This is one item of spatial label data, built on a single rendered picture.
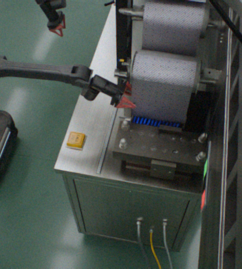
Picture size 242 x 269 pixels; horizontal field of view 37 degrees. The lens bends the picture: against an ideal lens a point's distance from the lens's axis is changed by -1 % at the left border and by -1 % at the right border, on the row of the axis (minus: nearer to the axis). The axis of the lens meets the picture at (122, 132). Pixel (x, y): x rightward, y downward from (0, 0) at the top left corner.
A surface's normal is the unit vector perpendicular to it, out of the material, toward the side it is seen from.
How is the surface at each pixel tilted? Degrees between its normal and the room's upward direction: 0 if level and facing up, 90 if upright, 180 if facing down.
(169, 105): 90
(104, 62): 0
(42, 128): 0
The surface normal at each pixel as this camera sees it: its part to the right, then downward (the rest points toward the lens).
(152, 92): -0.20, 0.80
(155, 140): 0.00, -0.58
